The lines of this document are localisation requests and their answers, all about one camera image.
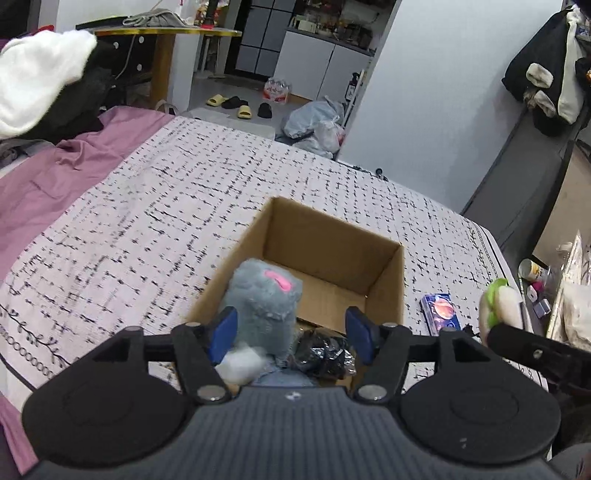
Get grey cloth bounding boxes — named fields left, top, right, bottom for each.
left=122, top=8, right=185, bottom=28

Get grey plastic bag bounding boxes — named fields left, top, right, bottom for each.
left=283, top=96, right=345, bottom=139

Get floral pillow bag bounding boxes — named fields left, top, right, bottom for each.
left=545, top=231, right=591, bottom=352

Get blue tissue packet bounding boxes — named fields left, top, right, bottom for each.
left=420, top=292, right=462, bottom=334

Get brown cardboard box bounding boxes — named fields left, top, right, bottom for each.
left=173, top=196, right=404, bottom=393

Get white and green plush toy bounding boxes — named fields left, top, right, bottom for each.
left=478, top=278, right=525, bottom=342

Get white cabinet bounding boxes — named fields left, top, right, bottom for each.
left=274, top=30, right=374, bottom=102

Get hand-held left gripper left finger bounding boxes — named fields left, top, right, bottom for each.
left=90, top=305, right=239, bottom=404

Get black packet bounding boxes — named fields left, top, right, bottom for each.
left=291, top=328, right=356, bottom=381

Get white and red plastic bag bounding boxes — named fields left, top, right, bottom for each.
left=314, top=120, right=347, bottom=153

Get countertop clutter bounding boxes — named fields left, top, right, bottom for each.
left=288, top=0, right=398, bottom=51

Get yellow and white cup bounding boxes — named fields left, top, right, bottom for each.
left=517, top=258, right=548, bottom=282

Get brown framed board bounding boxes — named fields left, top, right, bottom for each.
left=531, top=148, right=591, bottom=273

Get black framed door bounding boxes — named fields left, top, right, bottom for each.
left=233, top=0, right=296, bottom=75

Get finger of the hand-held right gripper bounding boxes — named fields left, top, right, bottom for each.
left=488, top=322, right=572, bottom=380

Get grey plush paw toy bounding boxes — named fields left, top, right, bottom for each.
left=217, top=258, right=303, bottom=367

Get white fluffy ball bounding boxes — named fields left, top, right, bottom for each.
left=215, top=346, right=269, bottom=386

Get blue plush octopus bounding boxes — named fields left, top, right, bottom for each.
left=252, top=367, right=317, bottom=388

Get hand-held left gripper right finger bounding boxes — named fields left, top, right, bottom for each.
left=345, top=305, right=499, bottom=402

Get floor cables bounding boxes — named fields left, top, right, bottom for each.
left=351, top=161, right=389, bottom=181

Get red snack packets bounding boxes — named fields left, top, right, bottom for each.
left=194, top=0, right=232, bottom=28

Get hanging clothes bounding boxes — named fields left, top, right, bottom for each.
left=501, top=0, right=591, bottom=137

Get black flat board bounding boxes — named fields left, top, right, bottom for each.
left=76, top=16, right=130, bottom=31

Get black clothing pile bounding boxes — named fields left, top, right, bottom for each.
left=18, top=41, right=125, bottom=144

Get oval white table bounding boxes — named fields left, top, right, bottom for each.
left=76, top=25, right=243, bottom=112

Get white fluffy garment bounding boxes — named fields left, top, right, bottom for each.
left=0, top=30, right=99, bottom=137

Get pack of water bottles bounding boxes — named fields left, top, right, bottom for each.
left=263, top=78, right=293, bottom=104

